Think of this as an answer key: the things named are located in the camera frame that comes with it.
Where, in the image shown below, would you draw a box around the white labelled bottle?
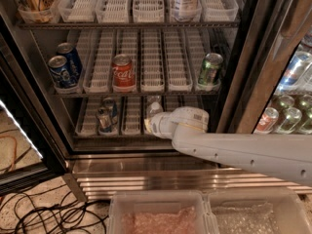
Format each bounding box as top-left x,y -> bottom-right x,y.
172,0 -> 198,21

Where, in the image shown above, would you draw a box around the rear clear water bottle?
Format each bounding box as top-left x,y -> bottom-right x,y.
147,96 -> 162,103

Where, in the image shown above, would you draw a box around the blue silver can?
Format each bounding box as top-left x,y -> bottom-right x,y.
96,107 -> 112,134
102,97 -> 118,125

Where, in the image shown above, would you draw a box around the open fridge cabinet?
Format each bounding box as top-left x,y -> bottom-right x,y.
0,0 -> 311,200

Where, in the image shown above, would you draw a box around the rear blue silver can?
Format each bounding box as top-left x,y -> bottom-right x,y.
102,97 -> 118,125

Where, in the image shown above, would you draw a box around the red Coca-Cola can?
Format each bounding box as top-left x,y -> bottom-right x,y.
112,54 -> 136,92

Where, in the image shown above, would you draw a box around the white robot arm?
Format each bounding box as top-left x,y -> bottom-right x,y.
145,106 -> 312,186

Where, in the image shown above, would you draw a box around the green can behind glass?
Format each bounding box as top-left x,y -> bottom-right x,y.
274,107 -> 302,134
297,95 -> 312,135

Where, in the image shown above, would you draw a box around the Red Bull can behind glass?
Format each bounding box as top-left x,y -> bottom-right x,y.
276,51 -> 312,93

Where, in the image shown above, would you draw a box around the blue pepsi can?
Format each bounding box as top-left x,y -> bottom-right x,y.
57,42 -> 82,79
48,56 -> 77,89

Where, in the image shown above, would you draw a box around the orange floor cable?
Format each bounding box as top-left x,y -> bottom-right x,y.
0,134 -> 18,174

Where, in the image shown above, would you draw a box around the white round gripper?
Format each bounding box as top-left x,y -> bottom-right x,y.
144,112 -> 176,138

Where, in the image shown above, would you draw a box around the front blue silver can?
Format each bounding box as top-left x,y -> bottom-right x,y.
96,107 -> 112,134

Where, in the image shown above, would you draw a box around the left clear plastic bin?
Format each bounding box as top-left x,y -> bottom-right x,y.
106,190 -> 219,234

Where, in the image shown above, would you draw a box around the green soda can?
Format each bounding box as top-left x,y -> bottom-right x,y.
197,53 -> 223,91

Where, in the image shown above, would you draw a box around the clear plastic water bottle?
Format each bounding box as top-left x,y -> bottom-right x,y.
145,102 -> 163,123

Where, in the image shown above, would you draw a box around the front blue Pepsi can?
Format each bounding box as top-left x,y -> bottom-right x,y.
48,56 -> 77,89

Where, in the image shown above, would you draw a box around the black floor cables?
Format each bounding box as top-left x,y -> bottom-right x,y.
0,182 -> 109,234

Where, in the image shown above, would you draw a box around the rear blue Pepsi can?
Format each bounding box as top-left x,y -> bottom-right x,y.
57,42 -> 82,79

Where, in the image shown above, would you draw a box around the fridge glass door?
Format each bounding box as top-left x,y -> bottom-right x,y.
216,0 -> 312,134

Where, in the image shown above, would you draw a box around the right clear plastic bin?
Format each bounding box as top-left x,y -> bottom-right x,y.
208,188 -> 312,234

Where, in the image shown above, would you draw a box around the clear plastic bin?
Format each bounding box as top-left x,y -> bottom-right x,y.
208,188 -> 312,234
106,190 -> 219,234

